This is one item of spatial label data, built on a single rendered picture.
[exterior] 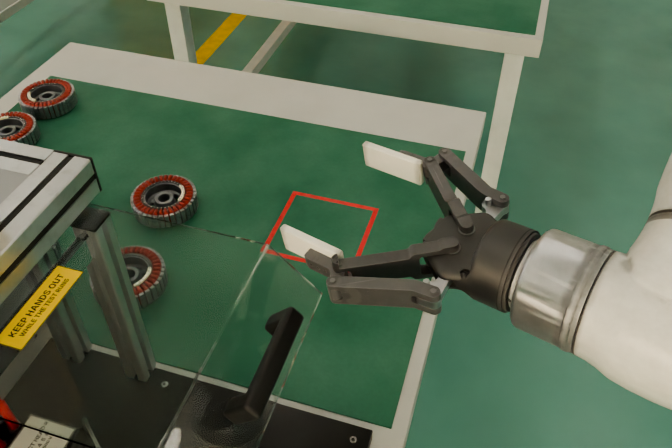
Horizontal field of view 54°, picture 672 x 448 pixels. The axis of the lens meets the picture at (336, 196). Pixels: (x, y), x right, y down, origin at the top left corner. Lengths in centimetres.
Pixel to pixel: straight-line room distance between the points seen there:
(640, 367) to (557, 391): 139
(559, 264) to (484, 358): 139
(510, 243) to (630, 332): 11
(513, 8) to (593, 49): 154
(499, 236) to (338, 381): 44
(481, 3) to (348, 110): 62
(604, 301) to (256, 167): 85
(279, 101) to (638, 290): 104
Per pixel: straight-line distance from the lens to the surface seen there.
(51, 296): 68
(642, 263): 54
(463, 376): 188
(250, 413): 57
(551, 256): 54
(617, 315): 53
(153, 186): 121
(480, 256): 56
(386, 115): 140
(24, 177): 74
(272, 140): 133
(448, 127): 138
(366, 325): 100
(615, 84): 315
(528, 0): 193
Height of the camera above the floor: 154
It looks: 42 degrees down
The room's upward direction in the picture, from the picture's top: straight up
